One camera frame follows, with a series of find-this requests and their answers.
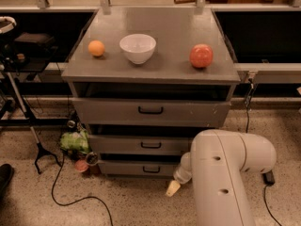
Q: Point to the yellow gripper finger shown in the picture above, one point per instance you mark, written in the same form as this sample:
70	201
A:
172	188

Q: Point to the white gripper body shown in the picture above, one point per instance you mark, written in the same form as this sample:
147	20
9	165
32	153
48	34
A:
180	176

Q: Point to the grey bottom drawer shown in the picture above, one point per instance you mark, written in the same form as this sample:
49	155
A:
138	164

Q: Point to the grey drawer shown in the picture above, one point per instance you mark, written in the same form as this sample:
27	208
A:
147	140
151	104
138	164

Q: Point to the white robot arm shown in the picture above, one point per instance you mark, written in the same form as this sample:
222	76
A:
214	165

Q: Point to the grey middle drawer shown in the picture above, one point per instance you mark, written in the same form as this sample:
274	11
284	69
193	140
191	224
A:
147	140

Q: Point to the grey drawer cabinet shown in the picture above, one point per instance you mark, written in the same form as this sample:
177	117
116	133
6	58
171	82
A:
176	31

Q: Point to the grey top drawer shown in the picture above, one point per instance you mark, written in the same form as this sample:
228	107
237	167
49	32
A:
151	104

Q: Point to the small dark can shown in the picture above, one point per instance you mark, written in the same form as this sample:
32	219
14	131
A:
92	162

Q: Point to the black power adapter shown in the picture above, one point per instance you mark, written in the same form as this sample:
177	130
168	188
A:
268	178

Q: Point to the pink round lid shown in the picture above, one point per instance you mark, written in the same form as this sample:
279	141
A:
81	166

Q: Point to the red apple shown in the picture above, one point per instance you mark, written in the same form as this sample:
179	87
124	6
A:
201	56

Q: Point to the white ceramic bowl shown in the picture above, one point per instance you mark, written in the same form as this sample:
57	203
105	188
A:
138	48

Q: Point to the black reacher grabber tool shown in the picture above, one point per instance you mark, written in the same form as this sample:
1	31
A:
41	150

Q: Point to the small orange fruit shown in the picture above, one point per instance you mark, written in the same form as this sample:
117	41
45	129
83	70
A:
96	48

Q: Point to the wooden stick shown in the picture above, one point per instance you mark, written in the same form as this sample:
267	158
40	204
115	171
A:
190	1

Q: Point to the black box on stand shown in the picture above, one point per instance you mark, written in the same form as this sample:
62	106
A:
34	45

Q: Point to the white ring object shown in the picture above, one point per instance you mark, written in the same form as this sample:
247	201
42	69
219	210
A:
6	24

